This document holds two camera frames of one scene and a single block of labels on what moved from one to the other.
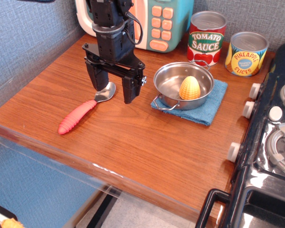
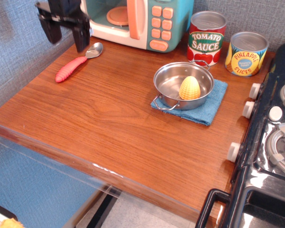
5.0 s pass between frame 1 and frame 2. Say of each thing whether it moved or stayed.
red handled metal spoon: moved
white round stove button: stayed
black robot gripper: moved
